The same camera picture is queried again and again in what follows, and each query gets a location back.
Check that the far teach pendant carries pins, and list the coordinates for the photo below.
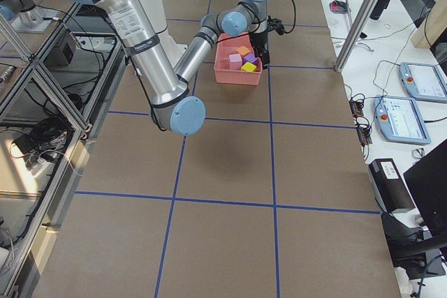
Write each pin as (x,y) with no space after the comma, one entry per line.
(423,81)

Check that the purple foam cube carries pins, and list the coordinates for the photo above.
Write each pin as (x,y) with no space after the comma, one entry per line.
(250,58)

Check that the teach pendant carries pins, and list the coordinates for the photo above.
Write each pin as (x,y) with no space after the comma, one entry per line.
(400,120)
(423,81)

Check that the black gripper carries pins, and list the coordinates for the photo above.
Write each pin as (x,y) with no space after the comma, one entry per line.
(260,38)

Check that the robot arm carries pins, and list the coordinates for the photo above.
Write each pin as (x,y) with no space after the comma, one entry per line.
(172,106)

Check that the near teach pendant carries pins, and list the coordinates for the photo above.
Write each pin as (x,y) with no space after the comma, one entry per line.
(400,120)

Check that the pink and grey pouch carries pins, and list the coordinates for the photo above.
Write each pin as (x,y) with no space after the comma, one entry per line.
(338,7)

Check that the black monitor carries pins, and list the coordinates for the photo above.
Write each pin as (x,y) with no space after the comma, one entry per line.
(426,181)

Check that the black water bottle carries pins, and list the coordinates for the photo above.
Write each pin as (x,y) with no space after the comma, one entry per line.
(378,9)

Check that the pink plastic bin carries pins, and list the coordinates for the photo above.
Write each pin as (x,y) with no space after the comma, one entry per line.
(223,74)

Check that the pink foam cube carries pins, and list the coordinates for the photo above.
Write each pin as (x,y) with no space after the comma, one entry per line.
(235,61)

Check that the orange foam cube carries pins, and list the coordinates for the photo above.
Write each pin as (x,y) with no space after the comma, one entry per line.
(243,51)

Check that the aluminium frame post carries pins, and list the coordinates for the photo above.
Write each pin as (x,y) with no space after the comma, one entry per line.
(354,34)

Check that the black box device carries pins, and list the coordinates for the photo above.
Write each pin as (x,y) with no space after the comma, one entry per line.
(388,186)

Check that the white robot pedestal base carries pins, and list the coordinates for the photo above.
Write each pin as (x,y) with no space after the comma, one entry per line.
(164,15)

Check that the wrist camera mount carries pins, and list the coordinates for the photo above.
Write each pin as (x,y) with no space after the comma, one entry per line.
(276,25)

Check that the yellow foam cube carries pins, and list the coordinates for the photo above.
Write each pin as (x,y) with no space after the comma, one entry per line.
(249,67)

